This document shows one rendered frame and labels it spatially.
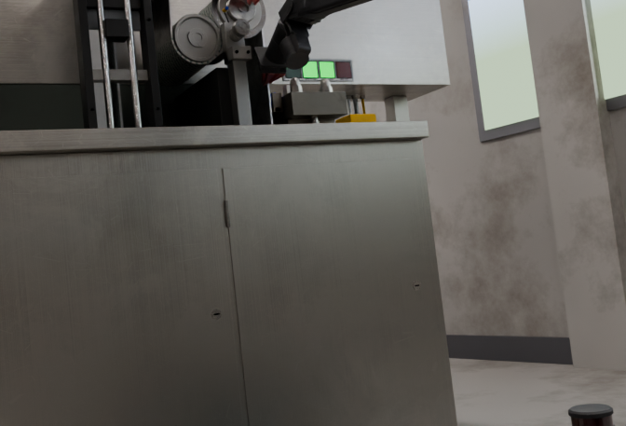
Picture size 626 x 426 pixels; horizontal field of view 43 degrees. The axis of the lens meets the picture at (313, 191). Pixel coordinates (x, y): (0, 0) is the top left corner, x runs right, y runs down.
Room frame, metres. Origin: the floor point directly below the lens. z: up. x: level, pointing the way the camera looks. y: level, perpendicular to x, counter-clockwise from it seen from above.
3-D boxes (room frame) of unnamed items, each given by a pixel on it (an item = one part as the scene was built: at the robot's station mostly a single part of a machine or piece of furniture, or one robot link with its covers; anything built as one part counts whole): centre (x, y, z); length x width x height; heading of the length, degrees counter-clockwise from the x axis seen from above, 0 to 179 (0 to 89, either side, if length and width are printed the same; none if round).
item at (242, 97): (1.90, 0.15, 1.05); 0.06 x 0.05 x 0.31; 28
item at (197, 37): (2.01, 0.30, 1.17); 0.26 x 0.12 x 0.12; 28
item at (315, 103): (2.18, 0.05, 1.00); 0.40 x 0.16 x 0.06; 28
